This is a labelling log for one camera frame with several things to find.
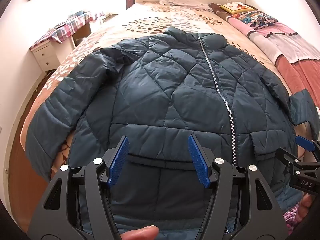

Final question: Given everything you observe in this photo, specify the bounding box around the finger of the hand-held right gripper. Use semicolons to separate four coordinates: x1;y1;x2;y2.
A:
276;147;304;172
295;135;320;161

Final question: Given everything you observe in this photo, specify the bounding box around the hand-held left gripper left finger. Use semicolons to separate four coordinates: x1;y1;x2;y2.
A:
27;135;130;236

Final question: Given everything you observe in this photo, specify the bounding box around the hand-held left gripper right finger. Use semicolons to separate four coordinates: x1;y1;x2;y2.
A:
187;134;291;233

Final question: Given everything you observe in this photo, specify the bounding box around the dark blue quilted jacket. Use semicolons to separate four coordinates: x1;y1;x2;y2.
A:
25;26;319;240

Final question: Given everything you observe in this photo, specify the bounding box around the person's right hand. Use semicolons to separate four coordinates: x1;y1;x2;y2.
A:
297;194;316;227

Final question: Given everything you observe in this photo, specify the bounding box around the person's left hand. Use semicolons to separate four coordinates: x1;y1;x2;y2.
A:
119;225;160;240

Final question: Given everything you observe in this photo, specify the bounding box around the pink plaid pajamas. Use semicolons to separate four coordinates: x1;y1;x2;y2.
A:
282;204;304;236

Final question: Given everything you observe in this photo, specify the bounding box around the pink patchwork blanket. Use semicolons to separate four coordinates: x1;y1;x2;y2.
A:
209;2;320;110

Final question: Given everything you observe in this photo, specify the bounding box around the white drawer cabinet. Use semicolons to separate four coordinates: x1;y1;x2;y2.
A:
30;41;60;72

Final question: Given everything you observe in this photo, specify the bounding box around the colourful cartoon pillow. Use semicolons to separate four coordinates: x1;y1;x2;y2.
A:
232;10;279;28

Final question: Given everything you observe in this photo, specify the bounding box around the brown wooden chair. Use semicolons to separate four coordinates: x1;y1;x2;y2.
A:
72;24;92;47

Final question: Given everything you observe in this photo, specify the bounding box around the plaid tablecloth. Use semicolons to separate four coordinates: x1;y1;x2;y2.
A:
31;11;105;49

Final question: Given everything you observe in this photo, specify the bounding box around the beige leaf-patterned blanket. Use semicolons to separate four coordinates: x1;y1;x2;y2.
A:
34;2;279;178

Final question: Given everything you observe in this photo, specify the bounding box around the yellow cartoon pillow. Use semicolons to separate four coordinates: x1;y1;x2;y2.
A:
220;2;255;14

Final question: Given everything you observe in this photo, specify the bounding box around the white crumpled cloth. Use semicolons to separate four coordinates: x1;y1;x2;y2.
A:
159;0;213;10

